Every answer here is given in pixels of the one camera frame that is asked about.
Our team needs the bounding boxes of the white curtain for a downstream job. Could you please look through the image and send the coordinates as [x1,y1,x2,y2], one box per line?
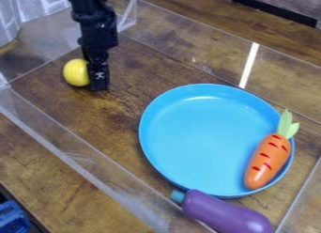
[0,0,69,47]

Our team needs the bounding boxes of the orange toy carrot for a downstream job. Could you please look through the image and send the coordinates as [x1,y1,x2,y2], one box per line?
[245,110,300,190]

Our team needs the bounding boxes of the yellow toy lemon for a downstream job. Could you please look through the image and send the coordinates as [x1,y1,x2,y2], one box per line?
[63,58,89,86]

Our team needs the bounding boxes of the blue round plate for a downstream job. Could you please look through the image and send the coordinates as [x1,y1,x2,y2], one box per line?
[139,84,281,198]

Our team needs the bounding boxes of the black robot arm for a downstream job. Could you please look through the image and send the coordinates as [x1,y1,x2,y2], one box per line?
[69,0,117,91]

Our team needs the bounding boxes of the clear acrylic enclosure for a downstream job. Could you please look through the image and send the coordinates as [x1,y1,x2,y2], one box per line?
[0,0,321,233]

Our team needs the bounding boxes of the blue plastic crate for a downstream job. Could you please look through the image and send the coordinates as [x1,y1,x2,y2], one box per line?
[0,201,32,233]

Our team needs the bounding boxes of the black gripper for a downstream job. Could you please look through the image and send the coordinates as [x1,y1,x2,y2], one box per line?
[72,10,117,90]

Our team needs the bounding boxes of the purple toy eggplant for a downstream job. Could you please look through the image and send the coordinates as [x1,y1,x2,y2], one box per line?
[171,190,273,233]

